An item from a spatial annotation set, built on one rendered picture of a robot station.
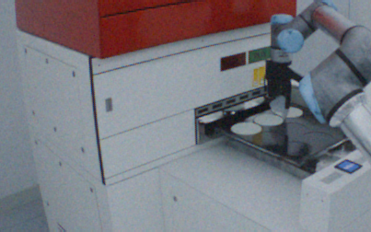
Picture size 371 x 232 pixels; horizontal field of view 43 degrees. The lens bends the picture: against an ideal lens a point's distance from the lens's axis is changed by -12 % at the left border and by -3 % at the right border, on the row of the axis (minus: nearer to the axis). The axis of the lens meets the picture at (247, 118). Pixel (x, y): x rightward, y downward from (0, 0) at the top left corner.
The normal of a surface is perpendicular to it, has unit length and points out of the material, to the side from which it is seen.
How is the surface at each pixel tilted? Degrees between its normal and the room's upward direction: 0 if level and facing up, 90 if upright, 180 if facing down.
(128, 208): 90
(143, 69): 90
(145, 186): 90
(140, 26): 90
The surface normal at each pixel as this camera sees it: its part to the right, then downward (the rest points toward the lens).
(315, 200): -0.71, 0.26
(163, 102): 0.71, 0.27
